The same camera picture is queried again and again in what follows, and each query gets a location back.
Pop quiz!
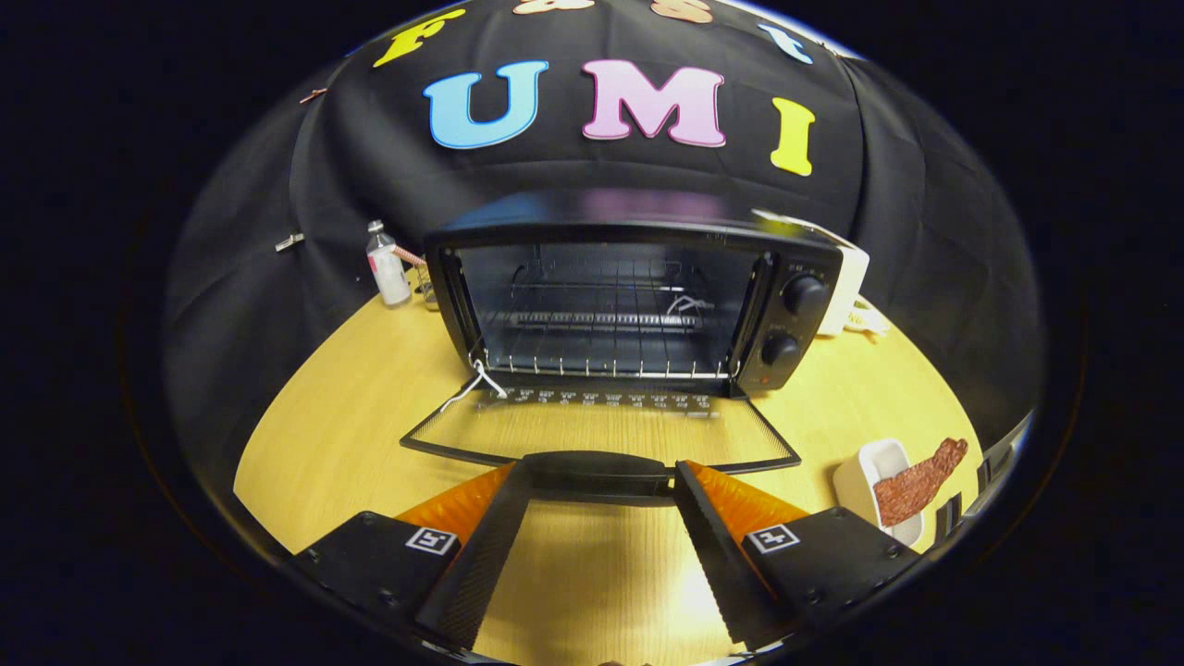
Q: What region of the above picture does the white divided dish with beans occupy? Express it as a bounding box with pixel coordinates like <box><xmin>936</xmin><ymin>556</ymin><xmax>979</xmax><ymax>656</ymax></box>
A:
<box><xmin>844</xmin><ymin>296</ymin><xmax>891</xmax><ymax>339</ymax></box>

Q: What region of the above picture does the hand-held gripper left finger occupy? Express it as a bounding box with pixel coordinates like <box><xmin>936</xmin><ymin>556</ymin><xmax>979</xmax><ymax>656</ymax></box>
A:
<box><xmin>287</xmin><ymin>462</ymin><xmax>533</xmax><ymax>653</ymax></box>

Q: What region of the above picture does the white pop-up toaster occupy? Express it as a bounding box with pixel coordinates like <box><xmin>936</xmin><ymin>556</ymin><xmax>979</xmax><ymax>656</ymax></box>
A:
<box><xmin>751</xmin><ymin>208</ymin><xmax>872</xmax><ymax>337</ymax></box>

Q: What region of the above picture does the brown meat slice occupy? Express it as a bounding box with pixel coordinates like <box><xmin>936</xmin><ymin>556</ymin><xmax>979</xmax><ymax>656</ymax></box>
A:
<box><xmin>872</xmin><ymin>437</ymin><xmax>969</xmax><ymax>528</ymax></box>

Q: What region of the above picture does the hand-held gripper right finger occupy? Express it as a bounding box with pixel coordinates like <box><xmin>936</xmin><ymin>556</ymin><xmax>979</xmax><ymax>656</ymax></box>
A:
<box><xmin>672</xmin><ymin>460</ymin><xmax>921</xmax><ymax>651</ymax></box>

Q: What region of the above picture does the white string loop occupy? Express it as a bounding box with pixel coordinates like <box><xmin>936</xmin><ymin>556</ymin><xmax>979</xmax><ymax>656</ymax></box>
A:
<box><xmin>439</xmin><ymin>359</ymin><xmax>508</xmax><ymax>414</ymax></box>

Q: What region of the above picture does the grey chair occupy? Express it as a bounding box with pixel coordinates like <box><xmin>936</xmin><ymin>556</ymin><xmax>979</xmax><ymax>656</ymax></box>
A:
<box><xmin>934</xmin><ymin>412</ymin><xmax>1035</xmax><ymax>547</ymax></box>

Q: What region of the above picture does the black toaster oven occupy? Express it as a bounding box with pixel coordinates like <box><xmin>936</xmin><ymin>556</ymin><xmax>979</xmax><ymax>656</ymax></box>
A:
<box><xmin>400</xmin><ymin>190</ymin><xmax>845</xmax><ymax>505</ymax></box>

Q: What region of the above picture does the white ribbed dish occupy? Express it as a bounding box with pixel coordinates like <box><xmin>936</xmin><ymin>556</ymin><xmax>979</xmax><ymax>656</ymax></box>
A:
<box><xmin>832</xmin><ymin>438</ymin><xmax>926</xmax><ymax>549</ymax></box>

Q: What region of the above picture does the black backdrop cloth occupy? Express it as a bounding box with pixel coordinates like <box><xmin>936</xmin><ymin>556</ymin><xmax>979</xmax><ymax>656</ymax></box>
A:
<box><xmin>166</xmin><ymin>0</ymin><xmax>1046</xmax><ymax>556</ymax></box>

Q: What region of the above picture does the clear container with pink straw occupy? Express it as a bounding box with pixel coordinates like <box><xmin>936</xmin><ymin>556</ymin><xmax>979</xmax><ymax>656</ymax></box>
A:
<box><xmin>393</xmin><ymin>242</ymin><xmax>440</xmax><ymax>311</ymax></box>

